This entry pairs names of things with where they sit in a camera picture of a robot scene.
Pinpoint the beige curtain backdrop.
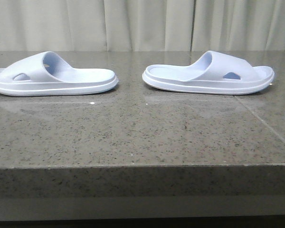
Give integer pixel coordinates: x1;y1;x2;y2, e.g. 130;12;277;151
0;0;285;51

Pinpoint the light blue slipper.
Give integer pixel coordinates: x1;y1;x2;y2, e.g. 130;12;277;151
0;51;118;96
142;51;275;95

